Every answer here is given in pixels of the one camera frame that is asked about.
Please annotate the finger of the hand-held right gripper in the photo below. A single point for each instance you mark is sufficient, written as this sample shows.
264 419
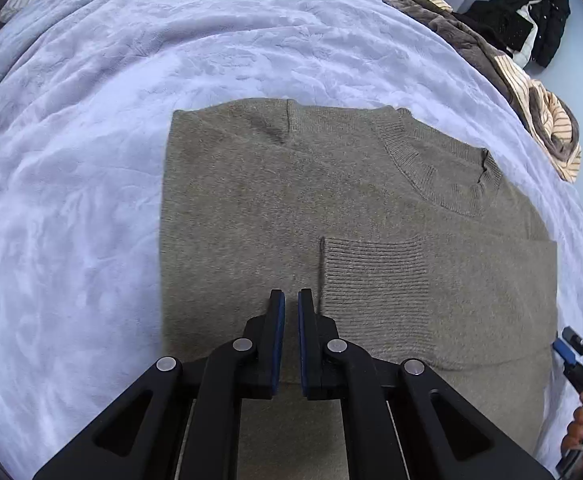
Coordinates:
579 377
579 342

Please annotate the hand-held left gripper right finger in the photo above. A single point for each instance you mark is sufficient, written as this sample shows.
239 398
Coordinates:
303 330

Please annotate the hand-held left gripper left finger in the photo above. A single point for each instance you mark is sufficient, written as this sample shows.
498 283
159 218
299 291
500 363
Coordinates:
280 330

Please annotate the olive brown knit sweater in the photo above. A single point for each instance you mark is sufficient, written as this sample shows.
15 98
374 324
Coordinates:
271 200

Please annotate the lavender plush blanket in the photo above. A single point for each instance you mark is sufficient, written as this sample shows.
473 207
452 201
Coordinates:
96 160

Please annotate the cream striped garment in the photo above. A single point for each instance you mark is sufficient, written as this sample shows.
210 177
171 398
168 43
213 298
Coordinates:
514 80

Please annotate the black knit garment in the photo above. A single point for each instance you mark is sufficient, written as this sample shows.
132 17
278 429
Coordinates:
546 15

